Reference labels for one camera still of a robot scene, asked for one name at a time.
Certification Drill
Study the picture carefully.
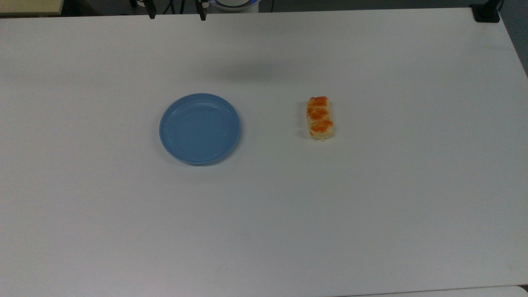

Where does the orange glazed bread piece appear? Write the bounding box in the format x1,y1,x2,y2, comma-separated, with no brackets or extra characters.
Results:
306,96,335,141

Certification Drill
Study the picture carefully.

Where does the blue round plastic plate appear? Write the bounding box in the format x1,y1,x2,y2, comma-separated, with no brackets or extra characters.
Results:
159,93,241,166

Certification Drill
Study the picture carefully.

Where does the yellowish wooden side table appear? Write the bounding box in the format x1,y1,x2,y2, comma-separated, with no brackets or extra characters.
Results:
0,0,65,17

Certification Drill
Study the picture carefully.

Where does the white adjacent table edge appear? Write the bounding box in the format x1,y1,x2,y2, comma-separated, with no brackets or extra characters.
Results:
342,285,528,297

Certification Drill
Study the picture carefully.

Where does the black table clamp mount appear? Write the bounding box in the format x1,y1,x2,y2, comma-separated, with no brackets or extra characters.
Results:
470,0,504,23

